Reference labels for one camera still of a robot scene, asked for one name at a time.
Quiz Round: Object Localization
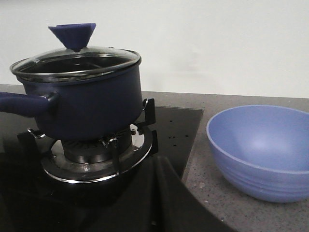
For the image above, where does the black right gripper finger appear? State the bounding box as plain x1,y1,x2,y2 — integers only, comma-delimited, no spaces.
84,156,232,232

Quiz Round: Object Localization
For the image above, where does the light blue bowl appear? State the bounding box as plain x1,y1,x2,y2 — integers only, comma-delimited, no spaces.
206,105,309,203

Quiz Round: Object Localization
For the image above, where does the glass lid with blue knob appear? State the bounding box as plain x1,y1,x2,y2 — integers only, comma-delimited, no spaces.
10,23,141,83

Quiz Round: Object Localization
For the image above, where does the black gas burner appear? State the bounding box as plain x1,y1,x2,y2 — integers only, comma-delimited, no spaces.
61,128,132,163

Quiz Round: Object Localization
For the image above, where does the dark blue saucepan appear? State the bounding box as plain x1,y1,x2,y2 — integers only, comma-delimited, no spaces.
0,61,143,141

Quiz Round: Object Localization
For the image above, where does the black glass cooktop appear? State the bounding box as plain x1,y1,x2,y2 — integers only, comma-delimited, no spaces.
0,107,203,232

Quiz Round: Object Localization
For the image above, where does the black pan support grate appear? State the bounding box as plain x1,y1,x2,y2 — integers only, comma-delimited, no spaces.
17,99,158,185

